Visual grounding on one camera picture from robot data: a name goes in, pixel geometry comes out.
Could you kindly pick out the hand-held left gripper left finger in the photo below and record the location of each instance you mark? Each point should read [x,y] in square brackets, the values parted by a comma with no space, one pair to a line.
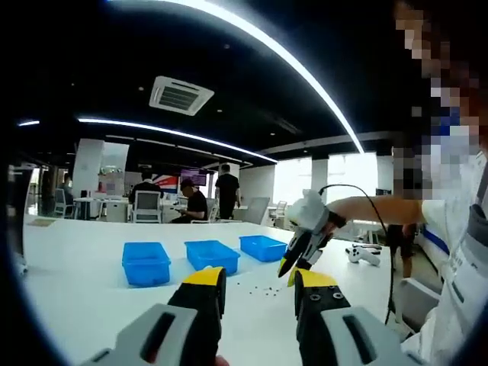
[137,339]

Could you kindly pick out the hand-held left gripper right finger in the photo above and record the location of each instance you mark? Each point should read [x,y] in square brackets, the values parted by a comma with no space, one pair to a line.
[324,316]

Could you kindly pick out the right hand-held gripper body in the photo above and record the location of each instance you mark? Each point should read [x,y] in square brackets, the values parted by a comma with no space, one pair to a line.
[309,211]

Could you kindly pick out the blue plastic bin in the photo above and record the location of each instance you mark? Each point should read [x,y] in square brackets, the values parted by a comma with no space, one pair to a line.
[146,267]
[213,259]
[263,249]

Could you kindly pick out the small black resistors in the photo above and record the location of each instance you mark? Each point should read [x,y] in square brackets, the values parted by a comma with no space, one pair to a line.
[267,291]

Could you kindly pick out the person's right hand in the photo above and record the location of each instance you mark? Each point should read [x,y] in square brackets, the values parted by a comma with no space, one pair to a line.
[334,223]

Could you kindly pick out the person's left hand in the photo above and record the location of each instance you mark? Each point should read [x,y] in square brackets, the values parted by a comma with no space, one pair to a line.
[221,361]

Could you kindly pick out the white game controller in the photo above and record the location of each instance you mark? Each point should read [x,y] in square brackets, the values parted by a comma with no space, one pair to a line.
[358,254]

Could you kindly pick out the grey office chair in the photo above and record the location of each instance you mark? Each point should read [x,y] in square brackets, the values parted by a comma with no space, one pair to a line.
[257,209]

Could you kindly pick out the white mesh office chair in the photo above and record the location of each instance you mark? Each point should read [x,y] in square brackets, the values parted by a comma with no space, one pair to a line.
[147,204]
[61,202]

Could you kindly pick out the red blue flag poster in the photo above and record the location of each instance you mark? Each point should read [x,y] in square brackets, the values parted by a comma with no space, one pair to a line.
[167,183]

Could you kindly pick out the green paper sheet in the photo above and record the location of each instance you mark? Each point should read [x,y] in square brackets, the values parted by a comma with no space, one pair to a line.
[42,222]

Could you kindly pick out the curved ceiling light strip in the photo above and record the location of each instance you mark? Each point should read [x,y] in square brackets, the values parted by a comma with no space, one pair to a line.
[171,132]

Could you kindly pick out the white display shelf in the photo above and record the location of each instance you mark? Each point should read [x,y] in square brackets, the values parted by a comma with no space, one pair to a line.
[112,173]

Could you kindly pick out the white ceiling air conditioner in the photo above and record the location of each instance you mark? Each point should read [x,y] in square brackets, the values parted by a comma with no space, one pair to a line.
[181,95]

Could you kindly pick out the silver laptop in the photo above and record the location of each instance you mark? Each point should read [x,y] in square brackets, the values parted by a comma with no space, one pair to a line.
[17,213]

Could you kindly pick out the long curved ceiling light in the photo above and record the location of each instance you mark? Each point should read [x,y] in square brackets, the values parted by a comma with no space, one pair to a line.
[267,36]

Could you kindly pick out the short ceiling light strip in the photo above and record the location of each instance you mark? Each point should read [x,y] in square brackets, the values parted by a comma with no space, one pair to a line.
[28,123]

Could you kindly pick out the purple wall screen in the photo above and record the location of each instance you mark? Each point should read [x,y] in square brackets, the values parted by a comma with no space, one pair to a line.
[192,176]

